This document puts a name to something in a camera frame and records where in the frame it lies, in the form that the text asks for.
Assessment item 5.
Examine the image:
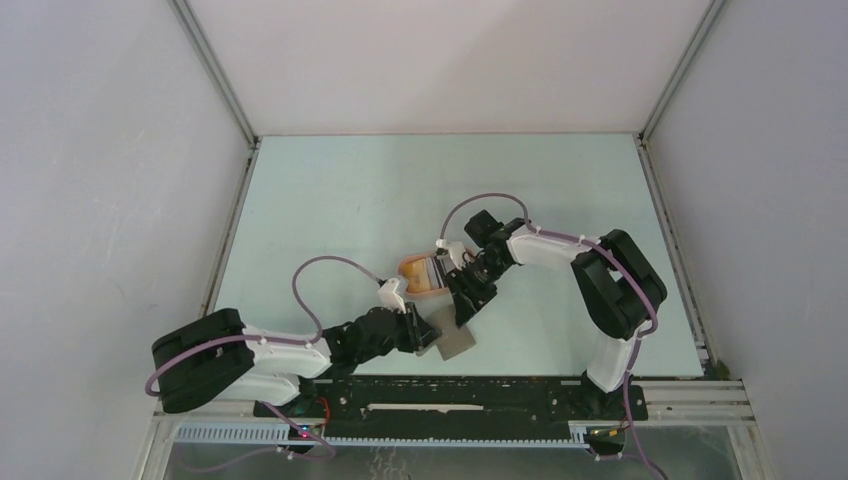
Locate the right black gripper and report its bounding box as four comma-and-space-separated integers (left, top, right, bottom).
444, 253, 512, 327

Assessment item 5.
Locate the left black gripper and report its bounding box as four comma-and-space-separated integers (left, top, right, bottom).
357, 301, 441, 364

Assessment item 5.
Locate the grey card holder wallet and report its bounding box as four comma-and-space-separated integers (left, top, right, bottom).
425, 305, 476, 361

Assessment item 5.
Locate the pink oval tray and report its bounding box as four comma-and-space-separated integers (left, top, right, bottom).
397, 251, 455, 300

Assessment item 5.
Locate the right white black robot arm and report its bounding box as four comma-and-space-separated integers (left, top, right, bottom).
436, 210, 668, 418

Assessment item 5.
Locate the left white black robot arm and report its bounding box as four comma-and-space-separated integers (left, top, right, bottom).
145, 304, 440, 417

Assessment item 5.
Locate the yellow credit card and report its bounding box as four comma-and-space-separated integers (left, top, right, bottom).
401, 258, 432, 294

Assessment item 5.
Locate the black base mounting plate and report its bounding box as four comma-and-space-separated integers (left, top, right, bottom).
278, 375, 648, 443

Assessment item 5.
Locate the right controller board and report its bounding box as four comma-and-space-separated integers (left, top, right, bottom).
585, 428, 627, 444

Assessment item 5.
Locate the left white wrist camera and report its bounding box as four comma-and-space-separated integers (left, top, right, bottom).
377, 277, 408, 314

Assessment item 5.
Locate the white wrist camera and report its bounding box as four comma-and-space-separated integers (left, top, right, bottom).
436, 239, 467, 270
377, 277, 408, 314

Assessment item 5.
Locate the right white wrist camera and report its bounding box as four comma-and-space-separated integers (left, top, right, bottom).
436, 239, 467, 270

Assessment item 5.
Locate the white cable duct strip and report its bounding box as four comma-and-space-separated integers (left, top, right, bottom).
173, 423, 591, 450

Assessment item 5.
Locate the aluminium frame rail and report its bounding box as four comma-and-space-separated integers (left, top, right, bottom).
152, 379, 756, 427

